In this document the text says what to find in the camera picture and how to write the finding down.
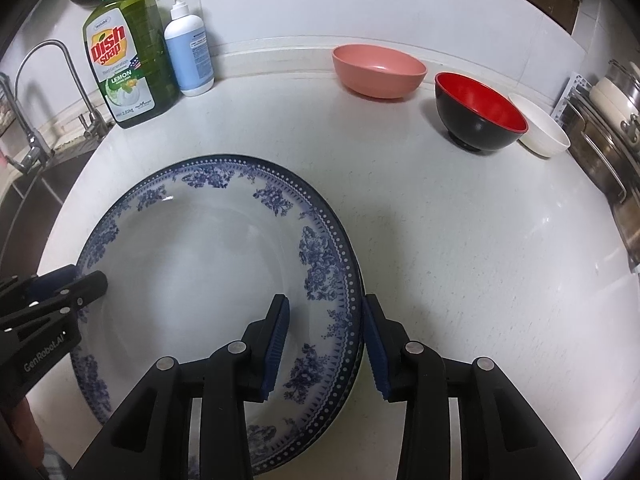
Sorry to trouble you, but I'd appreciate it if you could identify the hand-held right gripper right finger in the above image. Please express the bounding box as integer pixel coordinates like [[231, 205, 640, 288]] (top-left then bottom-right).
[[361, 294, 583, 480]]

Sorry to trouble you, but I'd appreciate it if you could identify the red and black bowl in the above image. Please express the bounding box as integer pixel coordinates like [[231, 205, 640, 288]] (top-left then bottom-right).
[[434, 72, 529, 154]]

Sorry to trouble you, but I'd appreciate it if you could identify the pink bowl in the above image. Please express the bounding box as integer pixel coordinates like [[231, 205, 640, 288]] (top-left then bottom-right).
[[332, 44, 427, 100]]

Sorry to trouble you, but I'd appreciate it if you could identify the chrome kitchen faucet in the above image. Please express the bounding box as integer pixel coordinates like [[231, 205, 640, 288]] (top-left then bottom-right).
[[0, 72, 53, 173]]

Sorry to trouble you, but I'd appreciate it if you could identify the white pot with glass lid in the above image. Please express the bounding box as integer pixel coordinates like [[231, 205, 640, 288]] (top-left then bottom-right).
[[589, 59, 640, 133]]

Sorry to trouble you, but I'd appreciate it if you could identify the white plastic stand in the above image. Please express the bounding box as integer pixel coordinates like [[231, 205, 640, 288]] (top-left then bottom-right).
[[552, 72, 593, 131]]

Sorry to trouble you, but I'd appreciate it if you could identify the steel sink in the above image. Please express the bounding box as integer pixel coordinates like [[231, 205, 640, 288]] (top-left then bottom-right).
[[0, 160, 86, 281]]

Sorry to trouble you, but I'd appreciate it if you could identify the green dish soap bottle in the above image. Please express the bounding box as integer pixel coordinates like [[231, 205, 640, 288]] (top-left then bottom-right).
[[82, 0, 180, 130]]

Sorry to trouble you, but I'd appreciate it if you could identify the slim chrome faucet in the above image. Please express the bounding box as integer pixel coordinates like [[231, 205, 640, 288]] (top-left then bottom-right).
[[14, 40, 113, 141]]

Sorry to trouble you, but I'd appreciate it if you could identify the pot rack with pots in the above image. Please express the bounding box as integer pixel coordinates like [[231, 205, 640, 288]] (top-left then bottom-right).
[[560, 95, 640, 201]]

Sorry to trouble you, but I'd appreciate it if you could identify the steel pot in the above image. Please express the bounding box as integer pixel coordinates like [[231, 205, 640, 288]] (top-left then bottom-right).
[[607, 195, 640, 273]]

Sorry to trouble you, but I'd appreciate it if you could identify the white pump bottle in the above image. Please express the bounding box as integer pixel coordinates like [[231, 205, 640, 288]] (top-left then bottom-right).
[[156, 0, 216, 97]]

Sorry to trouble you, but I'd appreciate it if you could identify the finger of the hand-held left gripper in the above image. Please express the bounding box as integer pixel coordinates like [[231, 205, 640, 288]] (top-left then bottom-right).
[[0, 265, 78, 311], [0, 271, 108, 336]]

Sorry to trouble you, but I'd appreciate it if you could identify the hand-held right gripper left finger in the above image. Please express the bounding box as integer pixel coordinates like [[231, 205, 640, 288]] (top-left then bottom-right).
[[70, 294, 292, 480]]

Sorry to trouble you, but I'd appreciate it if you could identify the white bowl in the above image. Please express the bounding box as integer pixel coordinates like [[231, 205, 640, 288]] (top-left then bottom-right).
[[508, 92, 572, 158]]

